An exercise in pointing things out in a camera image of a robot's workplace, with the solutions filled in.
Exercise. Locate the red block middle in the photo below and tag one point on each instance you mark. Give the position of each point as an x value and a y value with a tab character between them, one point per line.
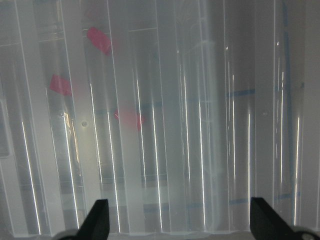
99	39

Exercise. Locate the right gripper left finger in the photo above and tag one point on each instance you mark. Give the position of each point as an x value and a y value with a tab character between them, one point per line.
96	225

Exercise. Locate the red block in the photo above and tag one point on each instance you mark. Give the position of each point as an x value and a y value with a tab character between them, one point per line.
99	39
131	119
60	85

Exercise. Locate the clear plastic box lid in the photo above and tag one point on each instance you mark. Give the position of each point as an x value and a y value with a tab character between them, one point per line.
230	92

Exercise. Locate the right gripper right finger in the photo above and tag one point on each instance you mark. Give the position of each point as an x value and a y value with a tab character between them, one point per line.
266	224

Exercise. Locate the red block upper centre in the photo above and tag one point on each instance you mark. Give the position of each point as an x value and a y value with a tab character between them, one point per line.
131	119

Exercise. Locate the red block front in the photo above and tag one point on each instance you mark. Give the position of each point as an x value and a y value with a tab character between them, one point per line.
60	85

